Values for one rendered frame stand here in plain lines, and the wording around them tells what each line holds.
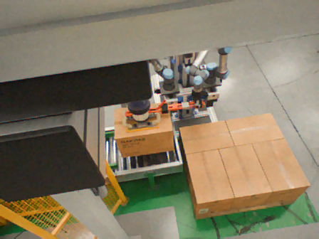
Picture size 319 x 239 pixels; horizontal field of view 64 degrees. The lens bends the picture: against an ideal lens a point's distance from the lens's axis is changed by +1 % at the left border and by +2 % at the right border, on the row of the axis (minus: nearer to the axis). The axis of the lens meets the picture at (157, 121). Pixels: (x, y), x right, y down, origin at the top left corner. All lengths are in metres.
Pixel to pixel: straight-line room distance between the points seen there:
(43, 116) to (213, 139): 3.01
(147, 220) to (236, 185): 1.17
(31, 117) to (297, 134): 4.07
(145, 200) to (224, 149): 1.20
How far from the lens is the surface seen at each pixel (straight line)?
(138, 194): 3.45
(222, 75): 2.90
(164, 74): 2.86
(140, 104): 2.34
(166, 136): 2.63
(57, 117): 0.20
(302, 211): 3.64
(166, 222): 3.31
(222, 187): 2.89
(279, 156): 3.22
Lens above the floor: 3.19
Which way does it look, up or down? 53 degrees down
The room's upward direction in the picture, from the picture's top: 8 degrees counter-clockwise
